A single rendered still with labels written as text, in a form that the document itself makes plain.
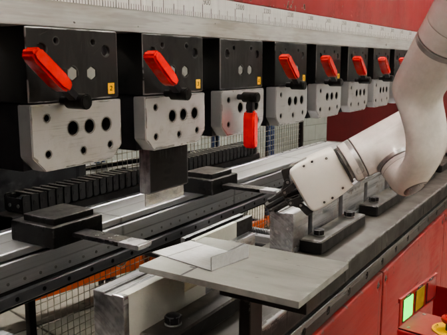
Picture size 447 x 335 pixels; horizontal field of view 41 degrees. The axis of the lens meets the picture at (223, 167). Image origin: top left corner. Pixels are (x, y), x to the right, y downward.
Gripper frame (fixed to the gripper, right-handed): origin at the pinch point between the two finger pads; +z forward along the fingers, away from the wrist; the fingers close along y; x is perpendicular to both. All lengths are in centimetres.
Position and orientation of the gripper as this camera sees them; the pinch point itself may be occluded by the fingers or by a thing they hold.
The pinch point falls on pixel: (275, 203)
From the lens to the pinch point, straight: 120.8
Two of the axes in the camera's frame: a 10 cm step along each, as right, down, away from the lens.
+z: -8.6, 4.9, 1.2
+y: -5.0, -8.6, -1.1
